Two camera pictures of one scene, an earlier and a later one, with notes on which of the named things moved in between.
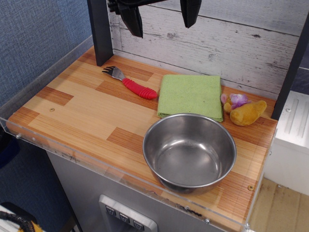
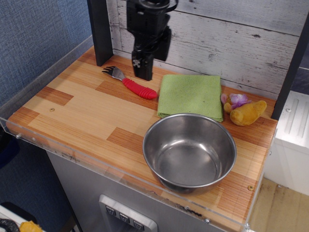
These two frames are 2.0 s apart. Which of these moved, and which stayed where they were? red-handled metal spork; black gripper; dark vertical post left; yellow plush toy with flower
Moved: black gripper
Stayed: red-handled metal spork; dark vertical post left; yellow plush toy with flower
